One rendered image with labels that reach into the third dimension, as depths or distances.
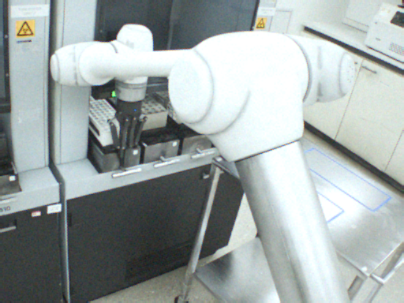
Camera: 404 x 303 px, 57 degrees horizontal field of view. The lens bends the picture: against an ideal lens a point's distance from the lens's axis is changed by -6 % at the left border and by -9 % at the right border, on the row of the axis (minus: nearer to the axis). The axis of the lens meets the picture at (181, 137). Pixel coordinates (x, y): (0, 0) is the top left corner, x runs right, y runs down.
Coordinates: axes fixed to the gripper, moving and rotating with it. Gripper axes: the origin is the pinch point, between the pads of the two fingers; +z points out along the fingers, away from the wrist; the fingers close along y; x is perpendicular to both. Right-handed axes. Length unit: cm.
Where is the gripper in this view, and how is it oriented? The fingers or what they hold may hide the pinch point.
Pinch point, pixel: (124, 155)
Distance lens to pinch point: 127.7
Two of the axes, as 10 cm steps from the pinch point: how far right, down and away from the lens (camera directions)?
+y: -8.2, 1.7, -5.5
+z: -1.4, 8.7, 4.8
